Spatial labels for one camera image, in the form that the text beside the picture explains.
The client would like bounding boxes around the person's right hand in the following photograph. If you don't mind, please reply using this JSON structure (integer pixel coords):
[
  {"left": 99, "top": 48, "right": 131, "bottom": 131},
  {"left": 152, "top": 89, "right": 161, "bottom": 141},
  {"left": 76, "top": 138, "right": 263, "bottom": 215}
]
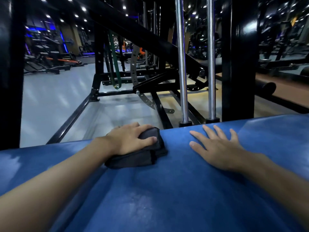
[{"left": 189, "top": 125, "right": 247, "bottom": 172}]

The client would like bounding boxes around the person's left hand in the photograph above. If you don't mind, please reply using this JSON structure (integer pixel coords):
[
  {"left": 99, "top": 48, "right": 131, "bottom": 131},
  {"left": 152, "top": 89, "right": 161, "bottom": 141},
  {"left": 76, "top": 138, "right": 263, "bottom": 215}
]
[{"left": 105, "top": 122, "right": 158, "bottom": 156}]

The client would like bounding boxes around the grey and yellow cleaning cloth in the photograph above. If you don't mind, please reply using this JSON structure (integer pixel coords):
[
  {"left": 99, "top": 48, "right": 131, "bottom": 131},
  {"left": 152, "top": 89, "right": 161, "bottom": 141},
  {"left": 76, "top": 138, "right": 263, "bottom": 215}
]
[{"left": 104, "top": 127, "right": 168, "bottom": 170}]

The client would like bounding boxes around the blue padded bench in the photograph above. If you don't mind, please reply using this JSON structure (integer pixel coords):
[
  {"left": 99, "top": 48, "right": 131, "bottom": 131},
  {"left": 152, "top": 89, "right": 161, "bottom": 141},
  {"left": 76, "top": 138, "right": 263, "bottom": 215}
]
[{"left": 0, "top": 114, "right": 309, "bottom": 232}]

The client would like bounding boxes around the person's right forearm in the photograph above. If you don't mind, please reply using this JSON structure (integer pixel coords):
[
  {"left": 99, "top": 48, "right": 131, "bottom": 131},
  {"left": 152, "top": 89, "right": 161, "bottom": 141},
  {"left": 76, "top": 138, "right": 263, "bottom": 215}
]
[{"left": 235, "top": 152, "right": 309, "bottom": 227}]

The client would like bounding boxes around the person's left forearm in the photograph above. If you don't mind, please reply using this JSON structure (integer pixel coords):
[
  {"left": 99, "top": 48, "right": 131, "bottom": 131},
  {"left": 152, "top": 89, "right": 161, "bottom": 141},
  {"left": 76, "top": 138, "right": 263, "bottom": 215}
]
[{"left": 0, "top": 137, "right": 116, "bottom": 232}]

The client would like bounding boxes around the perforated steel adjustment arc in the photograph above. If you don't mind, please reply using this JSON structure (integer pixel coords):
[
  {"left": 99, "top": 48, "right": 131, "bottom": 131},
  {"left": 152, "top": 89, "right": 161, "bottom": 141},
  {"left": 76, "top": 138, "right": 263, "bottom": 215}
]
[{"left": 130, "top": 44, "right": 175, "bottom": 114}]

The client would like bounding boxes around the green resistance band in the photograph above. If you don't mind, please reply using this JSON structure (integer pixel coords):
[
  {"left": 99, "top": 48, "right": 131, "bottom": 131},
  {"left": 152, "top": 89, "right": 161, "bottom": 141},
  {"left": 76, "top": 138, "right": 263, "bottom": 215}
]
[{"left": 107, "top": 30, "right": 122, "bottom": 90}]

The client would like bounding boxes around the black foam roller pad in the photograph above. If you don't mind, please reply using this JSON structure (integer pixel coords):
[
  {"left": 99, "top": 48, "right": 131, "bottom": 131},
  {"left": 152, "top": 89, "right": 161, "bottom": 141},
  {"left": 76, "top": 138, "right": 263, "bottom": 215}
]
[{"left": 255, "top": 79, "right": 277, "bottom": 97}]

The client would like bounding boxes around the black machine column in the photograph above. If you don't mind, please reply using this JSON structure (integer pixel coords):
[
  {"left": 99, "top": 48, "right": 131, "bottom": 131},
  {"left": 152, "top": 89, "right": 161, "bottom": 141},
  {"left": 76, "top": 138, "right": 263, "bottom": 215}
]
[{"left": 221, "top": 0, "right": 260, "bottom": 121}]

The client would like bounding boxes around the chrome guide rod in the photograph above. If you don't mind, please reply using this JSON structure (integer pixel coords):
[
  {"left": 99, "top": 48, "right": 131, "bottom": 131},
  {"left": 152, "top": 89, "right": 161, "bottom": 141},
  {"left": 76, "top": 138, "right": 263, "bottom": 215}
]
[
  {"left": 206, "top": 0, "right": 220, "bottom": 123},
  {"left": 175, "top": 0, "right": 192, "bottom": 127}
]

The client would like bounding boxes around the black gym equipment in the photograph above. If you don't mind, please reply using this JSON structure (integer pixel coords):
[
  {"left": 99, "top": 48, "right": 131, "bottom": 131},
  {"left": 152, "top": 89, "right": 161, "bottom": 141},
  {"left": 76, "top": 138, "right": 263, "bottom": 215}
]
[{"left": 258, "top": 0, "right": 309, "bottom": 84}]

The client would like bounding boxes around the black weight machine frame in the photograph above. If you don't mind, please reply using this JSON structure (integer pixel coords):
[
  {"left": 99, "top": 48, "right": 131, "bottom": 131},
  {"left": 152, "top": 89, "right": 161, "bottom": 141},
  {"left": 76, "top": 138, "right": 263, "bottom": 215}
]
[{"left": 46, "top": 0, "right": 222, "bottom": 145}]

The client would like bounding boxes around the black upright post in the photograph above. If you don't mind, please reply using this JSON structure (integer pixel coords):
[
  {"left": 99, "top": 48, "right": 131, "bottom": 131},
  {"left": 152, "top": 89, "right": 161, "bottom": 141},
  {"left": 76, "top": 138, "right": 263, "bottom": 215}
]
[{"left": 0, "top": 0, "right": 27, "bottom": 150}]

